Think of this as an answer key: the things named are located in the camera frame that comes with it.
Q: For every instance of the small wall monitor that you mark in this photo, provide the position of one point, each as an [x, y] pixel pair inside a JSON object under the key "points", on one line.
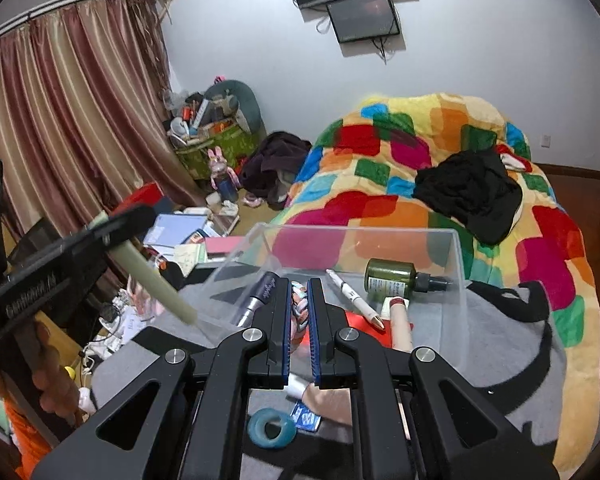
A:
{"points": [[362, 17]]}

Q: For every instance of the red foil pouch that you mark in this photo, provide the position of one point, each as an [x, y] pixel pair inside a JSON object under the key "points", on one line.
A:
{"points": [[365, 322]]}

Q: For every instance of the person's left hand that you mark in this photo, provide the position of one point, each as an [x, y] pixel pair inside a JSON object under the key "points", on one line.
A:
{"points": [[55, 375]]}

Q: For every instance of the blue book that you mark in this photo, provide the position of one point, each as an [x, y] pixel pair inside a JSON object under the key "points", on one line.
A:
{"points": [[175, 225]]}

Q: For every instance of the pink rabbit toy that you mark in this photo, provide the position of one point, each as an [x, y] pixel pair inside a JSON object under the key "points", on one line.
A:
{"points": [[217, 160]]}

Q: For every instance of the green storage bag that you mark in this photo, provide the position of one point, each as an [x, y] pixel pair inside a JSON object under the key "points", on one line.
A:
{"points": [[230, 145]]}

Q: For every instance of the white pen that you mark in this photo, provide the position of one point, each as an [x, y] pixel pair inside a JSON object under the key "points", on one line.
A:
{"points": [[355, 300]]}

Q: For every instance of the purple spray bottle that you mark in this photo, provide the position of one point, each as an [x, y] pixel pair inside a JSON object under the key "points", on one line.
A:
{"points": [[260, 295]]}

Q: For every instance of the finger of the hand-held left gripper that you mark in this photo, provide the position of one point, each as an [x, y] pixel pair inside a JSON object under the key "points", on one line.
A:
{"points": [[125, 222]]}

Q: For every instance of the blue foil packet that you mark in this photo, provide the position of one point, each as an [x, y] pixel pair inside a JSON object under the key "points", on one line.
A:
{"points": [[306, 417]]}

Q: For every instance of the pink notebook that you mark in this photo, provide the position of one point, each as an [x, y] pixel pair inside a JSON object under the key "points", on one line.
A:
{"points": [[222, 245]]}

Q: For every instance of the pink striped curtain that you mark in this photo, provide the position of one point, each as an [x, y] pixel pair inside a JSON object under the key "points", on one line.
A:
{"points": [[80, 110]]}

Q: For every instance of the white power strip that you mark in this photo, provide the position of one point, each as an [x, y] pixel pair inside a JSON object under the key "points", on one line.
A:
{"points": [[102, 349]]}

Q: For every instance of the clear plastic bin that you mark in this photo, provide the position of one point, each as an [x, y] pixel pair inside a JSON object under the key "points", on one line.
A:
{"points": [[430, 260]]}

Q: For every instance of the beige cosmetic tube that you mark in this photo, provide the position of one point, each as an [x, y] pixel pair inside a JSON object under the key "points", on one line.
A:
{"points": [[330, 400]]}

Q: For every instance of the black garment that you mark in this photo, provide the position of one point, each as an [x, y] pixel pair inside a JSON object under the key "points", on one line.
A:
{"points": [[470, 190]]}

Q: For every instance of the colourful patchwork quilt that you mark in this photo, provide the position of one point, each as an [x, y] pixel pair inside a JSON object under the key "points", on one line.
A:
{"points": [[380, 210]]}

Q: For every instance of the beige stick with brown cap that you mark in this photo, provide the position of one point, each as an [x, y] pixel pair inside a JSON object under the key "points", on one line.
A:
{"points": [[402, 330]]}

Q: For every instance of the red box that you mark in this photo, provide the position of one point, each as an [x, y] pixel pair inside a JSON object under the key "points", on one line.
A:
{"points": [[145, 192]]}

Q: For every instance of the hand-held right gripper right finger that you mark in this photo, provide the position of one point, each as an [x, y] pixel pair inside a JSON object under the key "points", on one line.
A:
{"points": [[314, 330]]}

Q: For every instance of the dark clothes pile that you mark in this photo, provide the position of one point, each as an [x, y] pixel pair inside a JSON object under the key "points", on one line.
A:
{"points": [[275, 160]]}

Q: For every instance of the green and white box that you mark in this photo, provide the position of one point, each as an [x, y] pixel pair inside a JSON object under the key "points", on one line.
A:
{"points": [[190, 260]]}

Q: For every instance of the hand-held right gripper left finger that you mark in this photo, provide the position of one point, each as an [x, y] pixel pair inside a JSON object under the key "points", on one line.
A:
{"points": [[281, 330]]}

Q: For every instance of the grey neck pillow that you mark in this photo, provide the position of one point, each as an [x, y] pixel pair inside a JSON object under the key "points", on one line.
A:
{"points": [[250, 105]]}

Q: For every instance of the light green tube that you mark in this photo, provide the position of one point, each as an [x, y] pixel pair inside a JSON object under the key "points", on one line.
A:
{"points": [[150, 280]]}

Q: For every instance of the grey and black blanket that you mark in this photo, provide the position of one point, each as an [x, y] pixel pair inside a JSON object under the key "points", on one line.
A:
{"points": [[505, 350]]}

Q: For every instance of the dark green spray bottle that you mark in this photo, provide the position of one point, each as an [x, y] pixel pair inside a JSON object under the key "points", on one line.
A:
{"points": [[390, 280]]}

